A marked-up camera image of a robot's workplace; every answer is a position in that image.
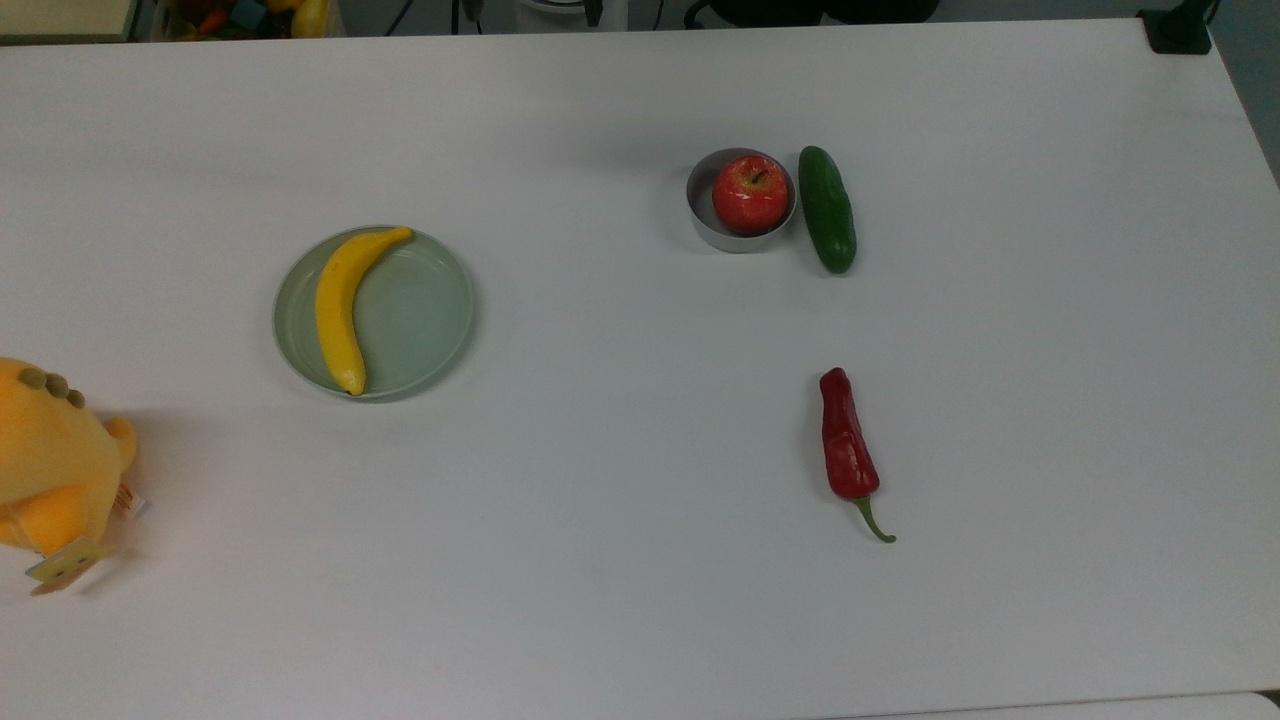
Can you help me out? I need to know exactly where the green cucumber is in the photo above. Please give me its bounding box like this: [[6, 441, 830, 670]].
[[797, 146, 858, 275]]

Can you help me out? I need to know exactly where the black chair base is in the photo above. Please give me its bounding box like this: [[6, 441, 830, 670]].
[[684, 0, 941, 29]]

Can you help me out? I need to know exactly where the red apple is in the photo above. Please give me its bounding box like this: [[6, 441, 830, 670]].
[[712, 154, 790, 237]]

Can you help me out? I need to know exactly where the pale green plate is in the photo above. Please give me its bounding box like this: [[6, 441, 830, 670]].
[[273, 226, 476, 401]]

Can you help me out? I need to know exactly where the box of colourful toys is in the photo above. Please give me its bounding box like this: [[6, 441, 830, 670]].
[[150, 0, 346, 41]]

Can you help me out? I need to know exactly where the black table clamp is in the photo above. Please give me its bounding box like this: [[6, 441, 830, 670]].
[[1138, 0, 1220, 55]]

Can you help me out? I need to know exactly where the yellow banana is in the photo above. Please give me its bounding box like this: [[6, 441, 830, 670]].
[[315, 227, 414, 396]]

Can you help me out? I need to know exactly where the red chili pepper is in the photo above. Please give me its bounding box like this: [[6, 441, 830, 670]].
[[819, 367, 897, 544]]

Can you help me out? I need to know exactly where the orange plush toy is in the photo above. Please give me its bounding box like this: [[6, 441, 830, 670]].
[[0, 357, 149, 596]]

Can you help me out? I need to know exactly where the small metal bowl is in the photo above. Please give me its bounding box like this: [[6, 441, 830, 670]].
[[686, 148, 798, 254]]

